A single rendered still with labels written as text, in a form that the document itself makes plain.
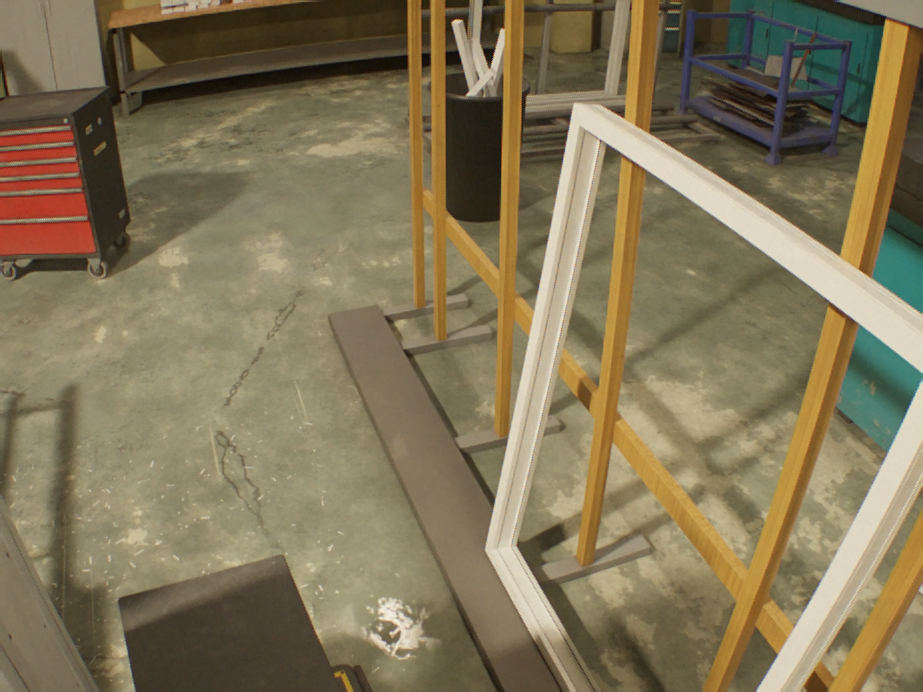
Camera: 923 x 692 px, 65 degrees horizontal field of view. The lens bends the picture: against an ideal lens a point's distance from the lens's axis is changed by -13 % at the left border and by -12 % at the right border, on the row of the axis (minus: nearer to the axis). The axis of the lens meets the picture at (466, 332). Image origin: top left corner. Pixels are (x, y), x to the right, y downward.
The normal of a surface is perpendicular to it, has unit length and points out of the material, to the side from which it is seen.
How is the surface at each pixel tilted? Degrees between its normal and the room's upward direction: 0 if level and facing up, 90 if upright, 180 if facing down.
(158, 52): 90
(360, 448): 0
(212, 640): 0
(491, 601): 0
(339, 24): 90
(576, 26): 90
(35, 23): 90
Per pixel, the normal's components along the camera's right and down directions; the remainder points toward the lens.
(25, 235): -0.01, 0.54
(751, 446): 0.00, -0.84
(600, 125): -0.93, 0.07
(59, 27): 0.35, 0.51
